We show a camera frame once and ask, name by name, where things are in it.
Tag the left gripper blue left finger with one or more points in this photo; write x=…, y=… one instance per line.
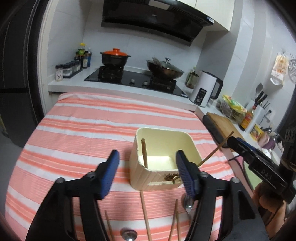
x=105, y=174

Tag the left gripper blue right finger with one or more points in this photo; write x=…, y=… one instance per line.
x=189, y=174

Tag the wooden chopstick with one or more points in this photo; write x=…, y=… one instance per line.
x=144, y=152
x=173, y=220
x=178, y=226
x=215, y=150
x=145, y=216
x=109, y=226

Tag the person's right hand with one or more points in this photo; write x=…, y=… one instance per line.
x=280, y=209

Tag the steel spoon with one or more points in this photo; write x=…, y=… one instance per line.
x=128, y=234
x=187, y=203

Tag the purple cup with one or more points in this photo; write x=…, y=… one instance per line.
x=271, y=143

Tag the cream utensil holder box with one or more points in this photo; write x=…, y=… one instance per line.
x=162, y=145

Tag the pink striped tablecloth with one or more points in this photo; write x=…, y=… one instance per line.
x=77, y=134

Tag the wooden cutting board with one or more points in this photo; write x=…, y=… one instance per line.
x=219, y=127

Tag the sauce bottle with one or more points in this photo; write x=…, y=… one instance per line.
x=248, y=118

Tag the white knife block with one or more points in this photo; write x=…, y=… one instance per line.
x=259, y=112

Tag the white electric kettle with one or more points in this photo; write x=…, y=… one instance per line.
x=208, y=87

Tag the glass jar behind kettle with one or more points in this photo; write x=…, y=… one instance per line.
x=191, y=79

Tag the black gas cooktop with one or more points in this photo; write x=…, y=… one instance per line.
x=139, y=80

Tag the hanging paper bag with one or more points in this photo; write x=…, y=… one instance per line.
x=279, y=70

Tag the wok with glass lid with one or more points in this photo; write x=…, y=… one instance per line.
x=164, y=68

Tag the spice jar rack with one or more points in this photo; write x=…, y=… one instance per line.
x=70, y=69

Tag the white spice jar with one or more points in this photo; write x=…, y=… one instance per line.
x=59, y=72

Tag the black pot orange lid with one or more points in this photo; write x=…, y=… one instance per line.
x=114, y=57

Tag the condiment bottles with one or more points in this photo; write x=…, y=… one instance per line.
x=83, y=55

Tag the black range hood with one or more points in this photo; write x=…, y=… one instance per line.
x=169, y=19

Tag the white upper cabinets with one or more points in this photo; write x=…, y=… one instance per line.
x=221, y=11

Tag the black refrigerator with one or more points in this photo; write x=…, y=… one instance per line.
x=21, y=108

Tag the wire basket with snacks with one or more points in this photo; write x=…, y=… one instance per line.
x=231, y=109

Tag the hanging wire whisk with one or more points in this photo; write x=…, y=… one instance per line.
x=292, y=68

